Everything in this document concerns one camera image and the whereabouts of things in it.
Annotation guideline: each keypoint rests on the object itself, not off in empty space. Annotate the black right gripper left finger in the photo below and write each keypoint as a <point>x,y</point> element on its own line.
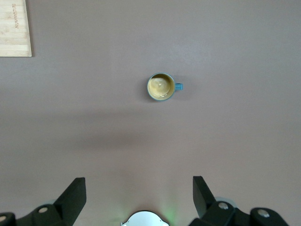
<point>70,200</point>

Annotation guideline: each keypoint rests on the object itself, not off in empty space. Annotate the teal mug with yellow interior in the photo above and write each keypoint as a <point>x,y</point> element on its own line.
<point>162,98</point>

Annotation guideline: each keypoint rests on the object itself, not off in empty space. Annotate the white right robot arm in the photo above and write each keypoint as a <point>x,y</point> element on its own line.
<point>144,219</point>

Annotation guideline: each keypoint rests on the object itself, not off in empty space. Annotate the bamboo cutting board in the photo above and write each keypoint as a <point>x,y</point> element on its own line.
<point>14,28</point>

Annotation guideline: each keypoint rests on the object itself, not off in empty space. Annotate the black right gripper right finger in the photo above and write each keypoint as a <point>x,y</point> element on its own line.
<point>204,202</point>

